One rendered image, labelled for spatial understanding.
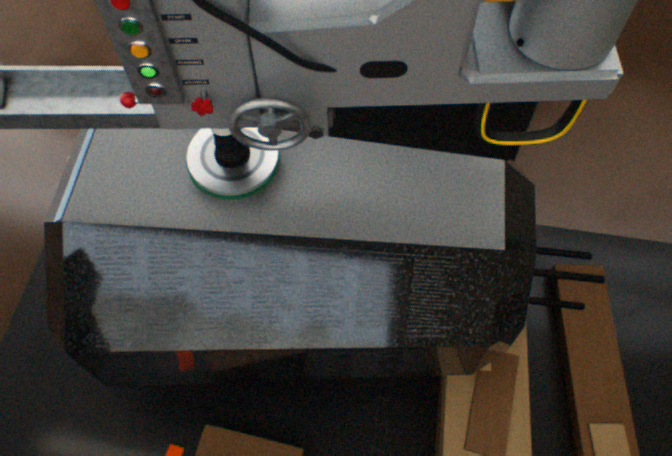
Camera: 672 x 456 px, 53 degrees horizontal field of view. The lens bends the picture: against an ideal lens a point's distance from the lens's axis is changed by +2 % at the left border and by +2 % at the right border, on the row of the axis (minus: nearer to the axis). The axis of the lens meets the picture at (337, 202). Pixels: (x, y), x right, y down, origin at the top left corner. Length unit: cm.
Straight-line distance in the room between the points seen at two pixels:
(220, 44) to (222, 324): 74
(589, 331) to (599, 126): 90
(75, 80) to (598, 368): 170
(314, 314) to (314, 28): 73
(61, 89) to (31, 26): 179
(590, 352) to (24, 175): 211
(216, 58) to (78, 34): 207
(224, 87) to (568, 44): 60
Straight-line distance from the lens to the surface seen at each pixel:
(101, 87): 151
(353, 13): 112
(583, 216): 263
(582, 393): 227
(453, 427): 203
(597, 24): 122
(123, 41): 114
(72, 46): 317
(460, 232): 155
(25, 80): 156
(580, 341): 232
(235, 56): 116
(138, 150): 171
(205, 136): 163
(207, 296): 162
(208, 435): 211
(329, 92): 124
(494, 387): 207
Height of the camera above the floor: 218
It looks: 60 degrees down
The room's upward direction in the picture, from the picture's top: 1 degrees counter-clockwise
